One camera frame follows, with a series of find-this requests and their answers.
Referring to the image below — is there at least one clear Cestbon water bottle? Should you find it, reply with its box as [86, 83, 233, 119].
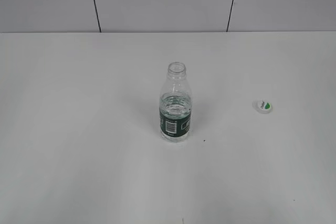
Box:
[159, 62, 192, 143]

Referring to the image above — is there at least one white green bottle cap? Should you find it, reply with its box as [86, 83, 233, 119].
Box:
[252, 99, 274, 114]

